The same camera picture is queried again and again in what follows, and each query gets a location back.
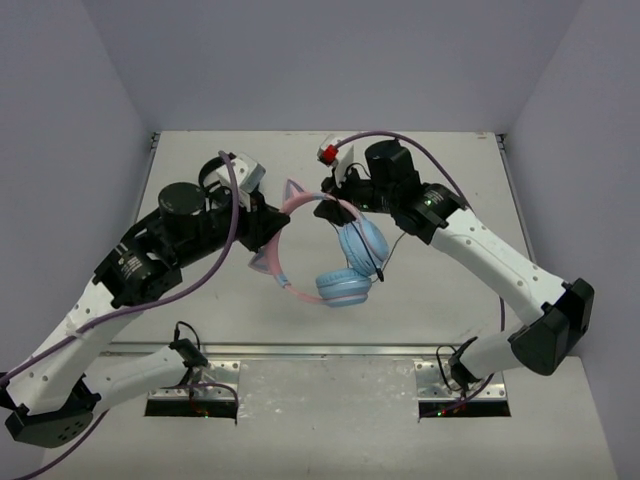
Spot black headphones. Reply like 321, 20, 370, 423
198, 157, 239, 208

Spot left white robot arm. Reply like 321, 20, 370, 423
1, 182, 290, 449

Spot left black base cable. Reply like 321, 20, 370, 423
169, 322, 209, 369

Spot black base cable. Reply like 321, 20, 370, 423
434, 337, 481, 394
169, 322, 209, 369

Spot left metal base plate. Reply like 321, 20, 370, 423
147, 359, 242, 402

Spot right wrist camera red white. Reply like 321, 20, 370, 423
317, 134, 354, 187

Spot thin black headphone cable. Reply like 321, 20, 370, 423
344, 209, 407, 282

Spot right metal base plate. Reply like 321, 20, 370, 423
414, 358, 507, 401

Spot metal base plate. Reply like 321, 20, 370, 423
414, 358, 507, 401
147, 359, 242, 402

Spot pink blue cat-ear headphones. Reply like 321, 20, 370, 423
249, 179, 390, 308

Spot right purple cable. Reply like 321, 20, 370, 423
337, 130, 506, 406

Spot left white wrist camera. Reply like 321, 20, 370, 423
214, 153, 266, 194

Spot aluminium table rail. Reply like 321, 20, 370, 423
99, 341, 511, 358

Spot right black base cable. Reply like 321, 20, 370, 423
434, 337, 481, 394

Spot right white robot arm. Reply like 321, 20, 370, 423
317, 132, 595, 391

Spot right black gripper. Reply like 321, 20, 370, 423
315, 165, 396, 227

